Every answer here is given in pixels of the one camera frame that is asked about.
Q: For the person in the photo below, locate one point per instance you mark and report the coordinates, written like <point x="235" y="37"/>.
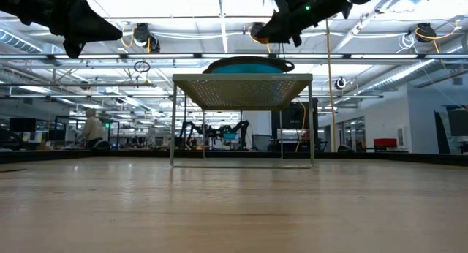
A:
<point x="92" y="130"/>

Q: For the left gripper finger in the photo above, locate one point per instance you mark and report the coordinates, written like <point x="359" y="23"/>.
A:
<point x="87" y="26"/>

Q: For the red box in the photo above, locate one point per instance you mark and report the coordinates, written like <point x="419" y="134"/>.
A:
<point x="385" y="142"/>

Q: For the black computer monitor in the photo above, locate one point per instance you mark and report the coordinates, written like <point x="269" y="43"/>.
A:
<point x="22" y="124"/>
<point x="292" y="117"/>

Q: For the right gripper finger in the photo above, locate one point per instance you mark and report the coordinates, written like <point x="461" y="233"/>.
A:
<point x="292" y="20"/>

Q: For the grey bin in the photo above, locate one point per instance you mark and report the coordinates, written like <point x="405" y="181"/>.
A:
<point x="262" y="142"/>

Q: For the pale green perforated metal shelf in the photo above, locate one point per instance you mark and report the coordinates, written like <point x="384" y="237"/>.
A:
<point x="241" y="92"/>

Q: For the black metal table frame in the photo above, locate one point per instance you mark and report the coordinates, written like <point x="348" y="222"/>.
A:
<point x="329" y="155"/>

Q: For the black frame work cell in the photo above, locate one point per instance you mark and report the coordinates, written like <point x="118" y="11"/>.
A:
<point x="113" y="132"/>

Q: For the small black desk robot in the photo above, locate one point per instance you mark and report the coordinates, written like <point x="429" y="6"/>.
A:
<point x="186" y="130"/>
<point x="241" y="130"/>

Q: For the small teal bin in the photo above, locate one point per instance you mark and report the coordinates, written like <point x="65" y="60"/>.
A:
<point x="229" y="136"/>

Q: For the dark wall panel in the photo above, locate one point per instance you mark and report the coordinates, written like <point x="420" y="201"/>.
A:
<point x="457" y="125"/>

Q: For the teal collapsible bowl grey rim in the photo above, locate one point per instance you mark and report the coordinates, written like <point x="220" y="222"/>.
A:
<point x="248" y="68"/>

